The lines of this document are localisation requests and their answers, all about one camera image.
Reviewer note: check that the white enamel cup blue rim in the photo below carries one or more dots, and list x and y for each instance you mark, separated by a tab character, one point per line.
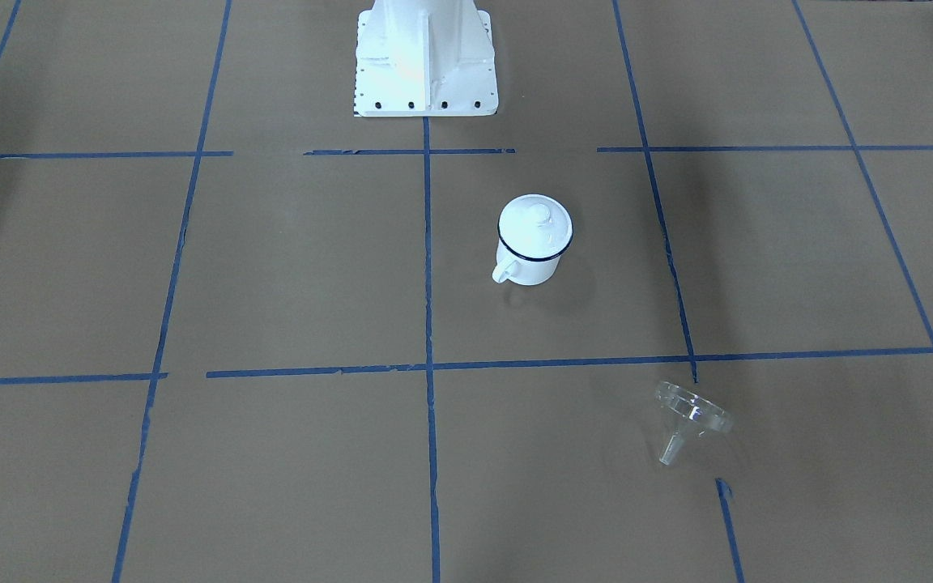
512	268

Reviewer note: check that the white enamel cup lid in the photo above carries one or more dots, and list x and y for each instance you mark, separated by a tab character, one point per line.
535	227

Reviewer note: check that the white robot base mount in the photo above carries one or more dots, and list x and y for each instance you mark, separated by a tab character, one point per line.
425	58

